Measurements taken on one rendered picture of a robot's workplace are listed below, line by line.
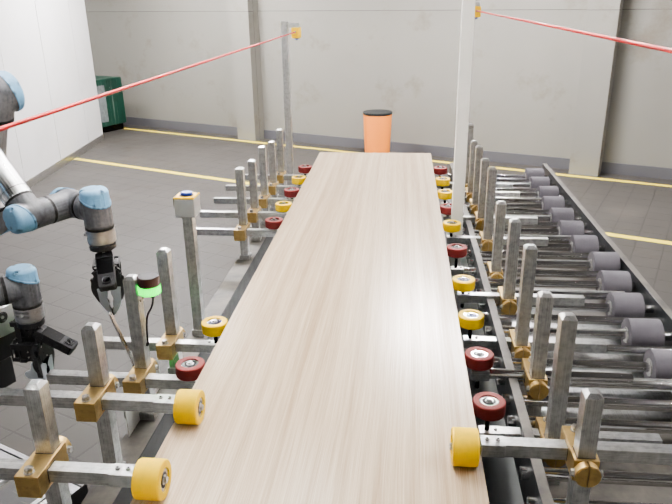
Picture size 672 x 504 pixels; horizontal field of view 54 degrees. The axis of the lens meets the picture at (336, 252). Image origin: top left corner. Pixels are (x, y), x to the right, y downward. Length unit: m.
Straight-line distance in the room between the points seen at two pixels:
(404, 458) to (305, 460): 0.21
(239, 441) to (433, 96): 6.94
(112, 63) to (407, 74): 4.94
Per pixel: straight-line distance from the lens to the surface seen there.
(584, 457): 1.46
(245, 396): 1.71
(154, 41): 10.51
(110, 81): 10.56
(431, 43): 8.15
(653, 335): 2.32
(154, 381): 1.92
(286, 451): 1.52
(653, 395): 2.22
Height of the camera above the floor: 1.83
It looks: 21 degrees down
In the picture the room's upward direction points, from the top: 1 degrees counter-clockwise
